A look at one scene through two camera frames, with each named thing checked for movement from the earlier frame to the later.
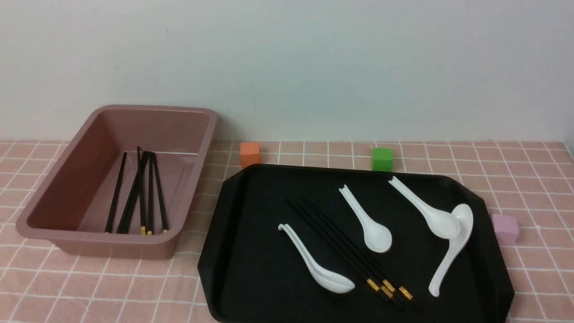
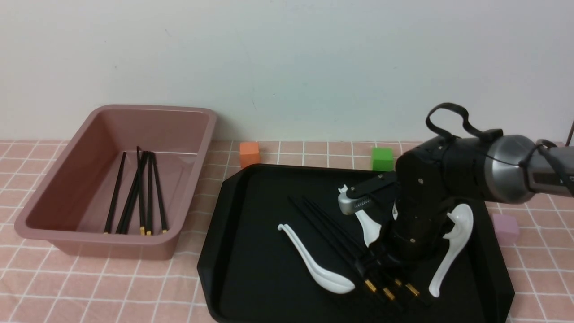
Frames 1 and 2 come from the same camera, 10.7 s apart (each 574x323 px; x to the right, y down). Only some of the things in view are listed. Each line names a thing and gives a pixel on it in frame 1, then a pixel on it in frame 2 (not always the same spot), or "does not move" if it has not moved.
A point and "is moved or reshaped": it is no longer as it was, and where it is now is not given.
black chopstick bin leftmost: (116, 195) does not move
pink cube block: (506, 228) does not move
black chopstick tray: (389, 287) is moved or reshaped
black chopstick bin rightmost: (164, 224) does not move
